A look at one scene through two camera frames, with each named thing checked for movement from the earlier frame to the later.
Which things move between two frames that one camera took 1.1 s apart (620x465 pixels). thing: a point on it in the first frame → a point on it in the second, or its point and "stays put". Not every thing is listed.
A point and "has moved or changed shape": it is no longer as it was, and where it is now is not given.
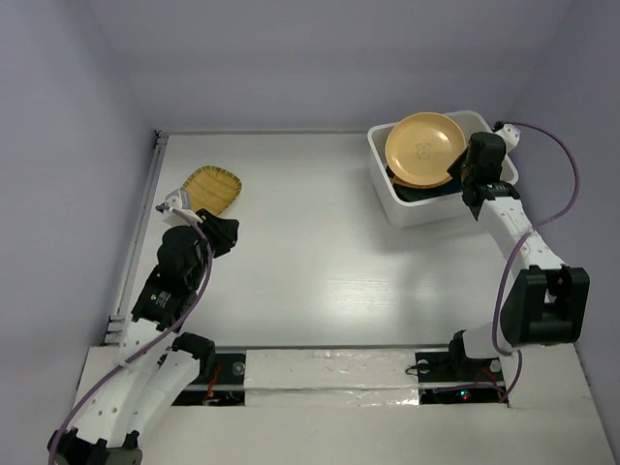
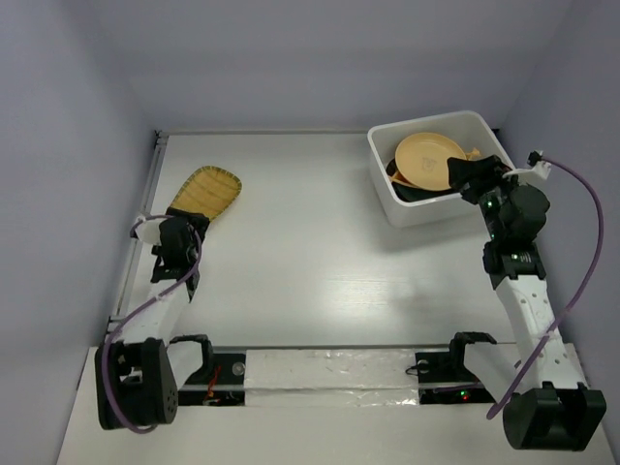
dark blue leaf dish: x=407 y=195 stays put
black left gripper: x=223 y=230 → x=156 y=249
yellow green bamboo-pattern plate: x=211 y=189 stays put
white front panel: x=361 y=407 stays put
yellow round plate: x=421 y=147 has moved or changed shape
